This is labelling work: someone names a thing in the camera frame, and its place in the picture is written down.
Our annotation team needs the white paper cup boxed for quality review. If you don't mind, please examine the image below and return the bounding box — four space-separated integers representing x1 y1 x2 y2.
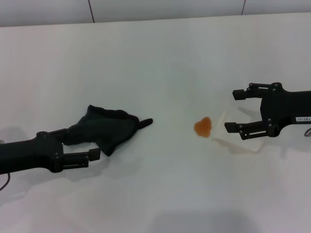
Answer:
211 106 266 155

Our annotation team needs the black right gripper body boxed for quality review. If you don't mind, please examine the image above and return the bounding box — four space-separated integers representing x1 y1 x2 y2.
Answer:
261 88 311 137

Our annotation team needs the orange-brown liquid stain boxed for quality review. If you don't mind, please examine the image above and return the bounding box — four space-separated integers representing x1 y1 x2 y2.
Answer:
193 116 213 139

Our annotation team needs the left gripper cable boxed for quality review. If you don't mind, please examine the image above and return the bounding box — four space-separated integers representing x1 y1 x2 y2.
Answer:
0 172 11 191

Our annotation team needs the dark rag with loop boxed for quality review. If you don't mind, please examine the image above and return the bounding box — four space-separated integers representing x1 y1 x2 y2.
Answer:
62 104 154 157

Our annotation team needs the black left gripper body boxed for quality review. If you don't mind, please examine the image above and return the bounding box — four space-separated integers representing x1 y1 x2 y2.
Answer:
0 132 65 175

